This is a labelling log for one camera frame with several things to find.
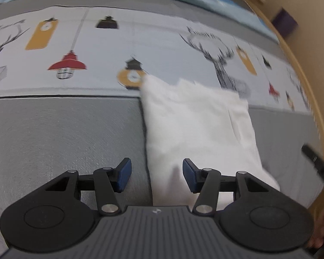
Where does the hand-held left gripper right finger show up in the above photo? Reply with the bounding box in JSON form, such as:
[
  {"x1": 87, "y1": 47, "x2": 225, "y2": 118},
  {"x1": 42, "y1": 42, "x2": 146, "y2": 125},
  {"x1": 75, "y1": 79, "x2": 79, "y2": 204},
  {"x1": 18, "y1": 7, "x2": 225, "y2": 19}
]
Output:
[{"x1": 183, "y1": 159, "x2": 273, "y2": 217}]

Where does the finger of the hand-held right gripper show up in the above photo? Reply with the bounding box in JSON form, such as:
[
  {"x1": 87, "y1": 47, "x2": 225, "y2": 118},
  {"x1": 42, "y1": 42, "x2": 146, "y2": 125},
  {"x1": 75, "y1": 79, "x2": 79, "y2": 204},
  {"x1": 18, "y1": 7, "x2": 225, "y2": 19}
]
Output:
[{"x1": 301, "y1": 144, "x2": 324, "y2": 193}]

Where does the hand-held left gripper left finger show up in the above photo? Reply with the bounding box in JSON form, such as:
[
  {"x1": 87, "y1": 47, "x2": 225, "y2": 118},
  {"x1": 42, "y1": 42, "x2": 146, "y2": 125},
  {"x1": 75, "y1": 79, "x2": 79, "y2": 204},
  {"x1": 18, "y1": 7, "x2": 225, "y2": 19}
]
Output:
[{"x1": 42, "y1": 158, "x2": 132, "y2": 216}]

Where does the white t-shirt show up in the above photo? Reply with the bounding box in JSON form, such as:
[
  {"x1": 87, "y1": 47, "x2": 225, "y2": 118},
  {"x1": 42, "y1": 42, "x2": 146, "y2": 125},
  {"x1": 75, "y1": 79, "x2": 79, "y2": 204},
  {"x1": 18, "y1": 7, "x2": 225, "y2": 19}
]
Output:
[{"x1": 140, "y1": 74, "x2": 281, "y2": 213}]

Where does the grey printed bed sheet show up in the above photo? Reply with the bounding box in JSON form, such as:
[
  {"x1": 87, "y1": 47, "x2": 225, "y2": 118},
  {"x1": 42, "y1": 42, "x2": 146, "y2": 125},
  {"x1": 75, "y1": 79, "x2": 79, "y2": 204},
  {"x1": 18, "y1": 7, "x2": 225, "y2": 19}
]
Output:
[{"x1": 0, "y1": 0, "x2": 324, "y2": 251}]

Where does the purple bag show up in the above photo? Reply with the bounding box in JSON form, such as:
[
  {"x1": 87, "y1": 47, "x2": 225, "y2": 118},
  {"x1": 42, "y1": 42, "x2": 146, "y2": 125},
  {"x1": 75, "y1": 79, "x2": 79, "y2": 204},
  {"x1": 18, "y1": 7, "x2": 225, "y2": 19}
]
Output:
[{"x1": 271, "y1": 8, "x2": 299, "y2": 37}]

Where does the wooden bed frame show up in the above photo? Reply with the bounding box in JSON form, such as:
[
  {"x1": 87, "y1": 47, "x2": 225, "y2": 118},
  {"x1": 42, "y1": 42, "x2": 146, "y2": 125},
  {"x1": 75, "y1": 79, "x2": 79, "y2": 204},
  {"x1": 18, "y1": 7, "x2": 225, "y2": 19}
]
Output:
[{"x1": 197, "y1": 0, "x2": 324, "y2": 168}]

